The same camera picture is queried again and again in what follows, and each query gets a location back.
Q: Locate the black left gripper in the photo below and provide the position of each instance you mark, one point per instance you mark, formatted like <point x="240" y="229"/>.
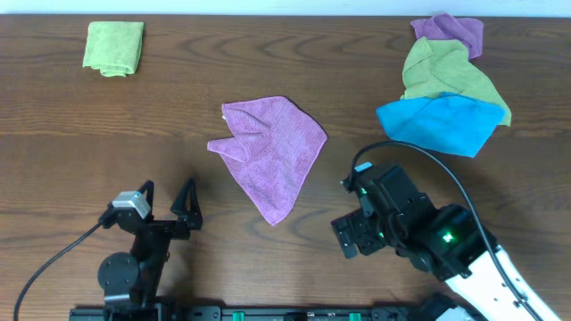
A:
<point x="181" y="231"/>

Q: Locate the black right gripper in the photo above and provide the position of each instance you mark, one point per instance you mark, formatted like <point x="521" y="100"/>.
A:
<point x="356" y="222"/>

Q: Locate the pink microfiber cloth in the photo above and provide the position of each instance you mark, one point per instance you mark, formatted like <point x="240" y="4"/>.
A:
<point x="273" y="147"/>

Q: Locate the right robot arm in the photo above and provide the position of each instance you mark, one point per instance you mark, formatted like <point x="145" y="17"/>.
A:
<point x="446" y="243"/>

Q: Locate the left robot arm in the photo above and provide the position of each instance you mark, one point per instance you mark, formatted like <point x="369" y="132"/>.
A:
<point x="130" y="279"/>

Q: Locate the blue microfiber cloth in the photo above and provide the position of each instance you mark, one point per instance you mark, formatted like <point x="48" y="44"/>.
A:
<point x="450" y="123"/>

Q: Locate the folded green microfiber cloth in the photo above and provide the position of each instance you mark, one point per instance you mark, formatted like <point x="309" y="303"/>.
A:
<point x="114" y="47"/>

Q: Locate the green crumpled microfiber cloth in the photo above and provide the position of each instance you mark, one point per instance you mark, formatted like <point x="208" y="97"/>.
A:
<point x="436" y="66"/>

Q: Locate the purple crumpled microfiber cloth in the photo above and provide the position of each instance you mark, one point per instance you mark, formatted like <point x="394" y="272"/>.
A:
<point x="469" y="31"/>

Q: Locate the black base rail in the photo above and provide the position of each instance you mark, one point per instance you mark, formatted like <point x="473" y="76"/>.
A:
<point x="214" y="313"/>

